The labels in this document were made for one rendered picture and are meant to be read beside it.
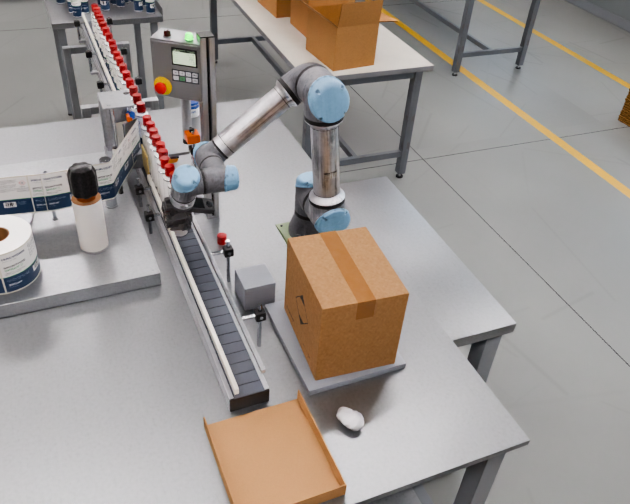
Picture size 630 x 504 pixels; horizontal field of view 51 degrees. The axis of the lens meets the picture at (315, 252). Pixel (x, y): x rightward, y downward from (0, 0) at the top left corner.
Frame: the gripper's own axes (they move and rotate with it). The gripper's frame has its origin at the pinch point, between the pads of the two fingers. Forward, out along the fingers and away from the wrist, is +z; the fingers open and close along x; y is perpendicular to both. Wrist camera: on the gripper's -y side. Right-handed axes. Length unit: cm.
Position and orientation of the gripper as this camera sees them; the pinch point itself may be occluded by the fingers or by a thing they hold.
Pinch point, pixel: (184, 226)
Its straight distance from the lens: 220.2
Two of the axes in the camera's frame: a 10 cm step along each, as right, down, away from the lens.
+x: 3.1, 9.0, -3.1
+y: -9.2, 1.9, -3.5
